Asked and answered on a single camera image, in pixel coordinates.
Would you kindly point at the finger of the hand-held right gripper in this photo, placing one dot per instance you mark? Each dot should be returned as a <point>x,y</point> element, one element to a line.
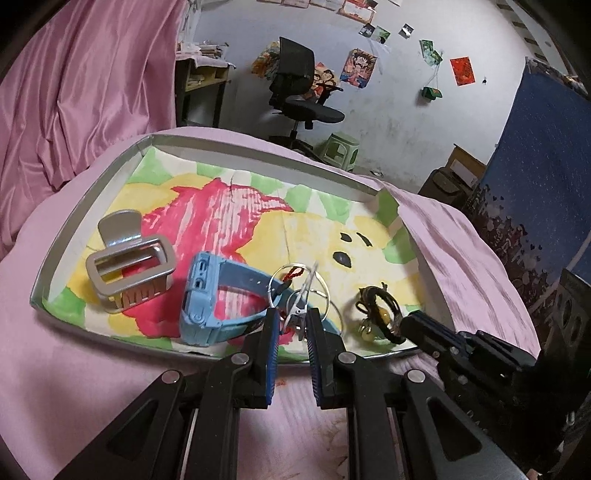
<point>427,330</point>
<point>501,348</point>

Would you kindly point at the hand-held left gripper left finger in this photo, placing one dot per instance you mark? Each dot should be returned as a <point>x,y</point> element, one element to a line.
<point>272,357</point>

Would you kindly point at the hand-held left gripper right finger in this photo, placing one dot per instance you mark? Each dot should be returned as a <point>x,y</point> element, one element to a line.
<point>315,357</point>

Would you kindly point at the blue smartwatch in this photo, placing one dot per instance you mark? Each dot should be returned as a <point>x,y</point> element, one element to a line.
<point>198,304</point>

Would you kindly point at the grey hair claw clip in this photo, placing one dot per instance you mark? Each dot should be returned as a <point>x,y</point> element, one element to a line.
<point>138,272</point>

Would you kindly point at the grey shallow cardboard box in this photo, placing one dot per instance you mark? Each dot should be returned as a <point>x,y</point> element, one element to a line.
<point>64,249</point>

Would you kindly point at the colourful painted paper sheet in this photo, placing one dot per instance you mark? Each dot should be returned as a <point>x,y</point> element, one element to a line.
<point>240,221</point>

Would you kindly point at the dark bag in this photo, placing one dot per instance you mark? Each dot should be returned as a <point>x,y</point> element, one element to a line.
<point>445,189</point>

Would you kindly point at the brown cardboard box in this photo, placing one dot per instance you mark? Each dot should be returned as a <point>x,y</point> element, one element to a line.
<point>466,164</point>

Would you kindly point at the blue printed curtain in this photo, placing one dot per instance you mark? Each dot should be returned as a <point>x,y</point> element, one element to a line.
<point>535,161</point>

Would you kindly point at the green plastic stool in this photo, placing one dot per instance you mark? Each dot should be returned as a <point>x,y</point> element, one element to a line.
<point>339,150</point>

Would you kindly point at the black office chair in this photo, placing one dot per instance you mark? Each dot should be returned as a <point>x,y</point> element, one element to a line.
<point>300,106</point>

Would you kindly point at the cartoon poster behind chair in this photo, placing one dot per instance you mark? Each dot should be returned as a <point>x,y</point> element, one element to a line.
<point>324,81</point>

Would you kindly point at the wooden desk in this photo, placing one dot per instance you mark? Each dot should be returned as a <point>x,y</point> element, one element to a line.
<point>203,74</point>

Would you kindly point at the colourful printed bag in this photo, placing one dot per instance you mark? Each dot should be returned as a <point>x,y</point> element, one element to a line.
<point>265,60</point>

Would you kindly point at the pink satin curtain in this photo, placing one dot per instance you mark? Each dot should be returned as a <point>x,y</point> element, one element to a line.
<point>83,83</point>

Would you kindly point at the green hanging wall ornament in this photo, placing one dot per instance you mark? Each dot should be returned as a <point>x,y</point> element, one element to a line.
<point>432,93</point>

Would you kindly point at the red paper wall decoration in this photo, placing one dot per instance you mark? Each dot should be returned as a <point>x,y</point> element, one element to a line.
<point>462,70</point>

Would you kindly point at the cartoon wall poster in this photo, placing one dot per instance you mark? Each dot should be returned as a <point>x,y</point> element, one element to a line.
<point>358,68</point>

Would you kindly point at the scattered wall photo prints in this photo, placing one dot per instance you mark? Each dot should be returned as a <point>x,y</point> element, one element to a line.
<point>381,34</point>

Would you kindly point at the row of wall certificates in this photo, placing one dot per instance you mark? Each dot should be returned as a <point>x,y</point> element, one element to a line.
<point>355,8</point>

